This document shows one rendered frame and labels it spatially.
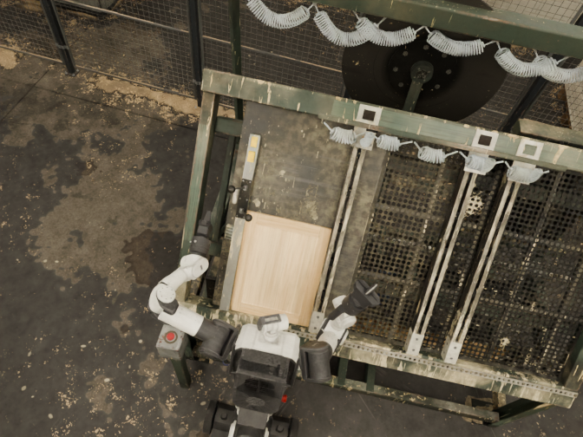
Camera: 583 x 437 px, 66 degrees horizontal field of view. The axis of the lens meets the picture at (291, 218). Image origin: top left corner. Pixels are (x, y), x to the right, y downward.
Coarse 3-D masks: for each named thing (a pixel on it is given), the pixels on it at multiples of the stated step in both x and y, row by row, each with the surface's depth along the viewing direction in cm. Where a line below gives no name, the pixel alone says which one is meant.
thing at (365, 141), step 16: (352, 144) 203; (368, 144) 192; (352, 160) 208; (352, 176) 214; (352, 192) 213; (336, 224) 218; (336, 240) 224; (336, 256) 222; (320, 288) 228; (320, 304) 234; (320, 320) 233
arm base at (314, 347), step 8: (304, 344) 190; (312, 344) 189; (320, 344) 188; (328, 344) 188; (304, 352) 186; (312, 352) 185; (320, 352) 184; (304, 360) 187; (304, 368) 187; (304, 376) 188
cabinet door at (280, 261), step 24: (264, 216) 225; (264, 240) 229; (288, 240) 228; (312, 240) 227; (240, 264) 233; (264, 264) 232; (288, 264) 231; (312, 264) 230; (240, 288) 237; (264, 288) 236; (288, 288) 235; (312, 288) 234; (264, 312) 240; (288, 312) 239
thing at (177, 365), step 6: (174, 360) 248; (174, 366) 258; (180, 366) 256; (186, 366) 269; (180, 372) 267; (186, 372) 274; (180, 378) 279; (186, 378) 279; (180, 384) 293; (186, 384) 290
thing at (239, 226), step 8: (256, 136) 212; (248, 144) 213; (256, 152) 214; (256, 160) 217; (248, 168) 216; (248, 176) 218; (248, 200) 221; (240, 224) 225; (240, 232) 226; (232, 240) 227; (240, 240) 227; (232, 248) 229; (232, 256) 230; (232, 264) 231; (232, 272) 232; (232, 280) 234; (224, 288) 235; (232, 288) 235; (224, 296) 236; (224, 304) 238
